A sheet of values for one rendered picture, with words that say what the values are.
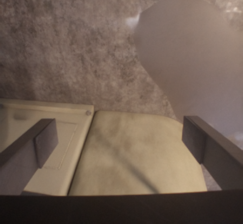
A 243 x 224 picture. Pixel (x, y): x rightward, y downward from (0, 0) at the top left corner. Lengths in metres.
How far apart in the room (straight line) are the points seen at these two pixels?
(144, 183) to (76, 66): 0.70
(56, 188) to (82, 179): 0.12
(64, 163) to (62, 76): 0.50
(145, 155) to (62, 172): 0.42
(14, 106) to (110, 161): 0.81
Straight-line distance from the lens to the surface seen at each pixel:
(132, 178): 0.86
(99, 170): 0.88
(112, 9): 0.86
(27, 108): 1.32
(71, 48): 0.97
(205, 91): 1.09
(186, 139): 0.17
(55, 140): 0.17
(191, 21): 0.89
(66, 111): 1.18
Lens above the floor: 0.84
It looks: 51 degrees down
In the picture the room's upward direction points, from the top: 170 degrees counter-clockwise
